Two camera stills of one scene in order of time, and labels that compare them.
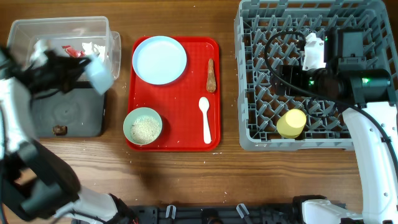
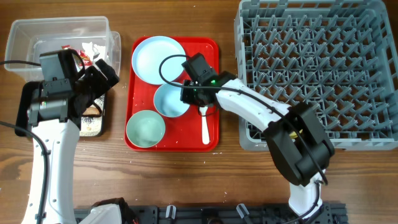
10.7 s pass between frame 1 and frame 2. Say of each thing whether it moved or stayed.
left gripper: moved
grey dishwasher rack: stayed
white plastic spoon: stayed
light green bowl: stayed
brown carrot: moved
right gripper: moved
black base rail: stayed
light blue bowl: moved
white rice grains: moved
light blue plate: stayed
